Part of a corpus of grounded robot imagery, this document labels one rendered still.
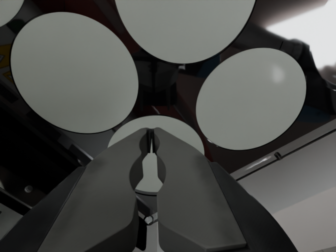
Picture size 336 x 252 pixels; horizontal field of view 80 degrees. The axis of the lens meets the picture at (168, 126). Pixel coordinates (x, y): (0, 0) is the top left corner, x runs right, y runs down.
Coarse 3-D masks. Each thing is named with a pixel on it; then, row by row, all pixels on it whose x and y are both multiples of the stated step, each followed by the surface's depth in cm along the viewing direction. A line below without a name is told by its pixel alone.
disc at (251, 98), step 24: (264, 48) 16; (216, 72) 17; (240, 72) 17; (264, 72) 17; (288, 72) 17; (216, 96) 18; (240, 96) 18; (264, 96) 18; (288, 96) 18; (216, 120) 19; (240, 120) 19; (264, 120) 19; (288, 120) 20; (216, 144) 21; (240, 144) 21
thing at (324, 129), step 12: (312, 132) 20; (324, 132) 20; (288, 144) 21; (300, 144) 21; (264, 156) 22; (276, 156) 21; (240, 168) 23; (252, 168) 22; (144, 216) 26; (156, 216) 25
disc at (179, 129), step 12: (132, 120) 19; (144, 120) 19; (156, 120) 19; (168, 120) 19; (120, 132) 19; (132, 132) 19; (180, 132) 19; (192, 132) 20; (108, 144) 20; (192, 144) 20; (156, 156) 21; (144, 168) 22; (156, 168) 22; (144, 180) 22; (156, 180) 23
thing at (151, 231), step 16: (0, 112) 21; (16, 128) 22; (32, 128) 22; (32, 144) 23; (48, 144) 23; (0, 160) 18; (64, 160) 24; (0, 176) 17; (16, 176) 18; (0, 192) 17; (16, 192) 17; (32, 192) 18; (48, 192) 20; (16, 208) 18; (144, 224) 30; (144, 240) 28
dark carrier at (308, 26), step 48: (48, 0) 14; (96, 0) 14; (288, 0) 15; (0, 48) 15; (240, 48) 16; (288, 48) 16; (0, 96) 17; (144, 96) 18; (192, 96) 18; (96, 144) 20; (144, 192) 24
